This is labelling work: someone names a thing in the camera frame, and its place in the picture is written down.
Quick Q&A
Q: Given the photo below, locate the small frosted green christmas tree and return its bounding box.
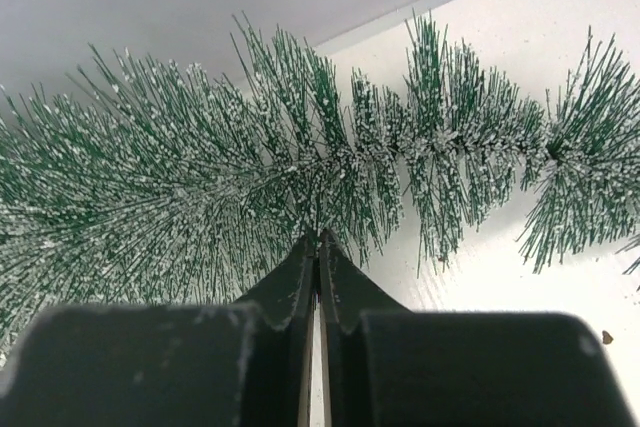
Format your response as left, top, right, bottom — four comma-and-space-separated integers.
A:
1, 17, 639, 354

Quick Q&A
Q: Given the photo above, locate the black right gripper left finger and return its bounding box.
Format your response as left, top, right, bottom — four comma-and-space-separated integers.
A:
237, 232, 317, 426

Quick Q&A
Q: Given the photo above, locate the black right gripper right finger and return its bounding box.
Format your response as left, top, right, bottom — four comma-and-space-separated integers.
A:
317, 229, 403, 426

